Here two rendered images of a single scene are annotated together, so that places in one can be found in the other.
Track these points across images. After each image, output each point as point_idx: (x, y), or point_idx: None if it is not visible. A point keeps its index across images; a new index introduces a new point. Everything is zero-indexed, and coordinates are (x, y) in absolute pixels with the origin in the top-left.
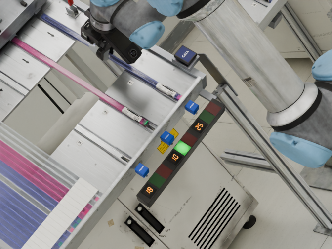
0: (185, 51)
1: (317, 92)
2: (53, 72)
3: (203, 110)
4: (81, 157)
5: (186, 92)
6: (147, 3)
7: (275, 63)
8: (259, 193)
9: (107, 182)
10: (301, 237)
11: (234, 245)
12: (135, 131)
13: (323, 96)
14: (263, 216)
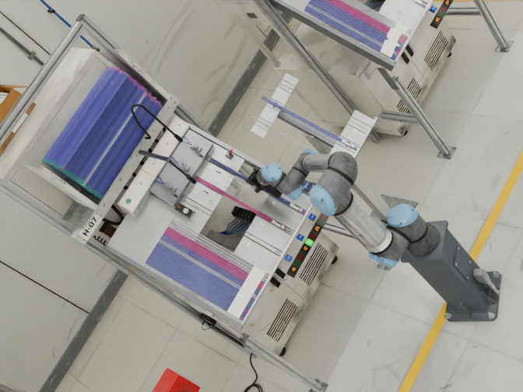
0: (306, 183)
1: (391, 236)
2: None
3: (318, 218)
4: (251, 252)
5: (308, 208)
6: (295, 176)
7: (373, 228)
8: (337, 237)
9: (269, 266)
10: (369, 271)
11: (324, 275)
12: (281, 234)
13: (394, 236)
14: (342, 255)
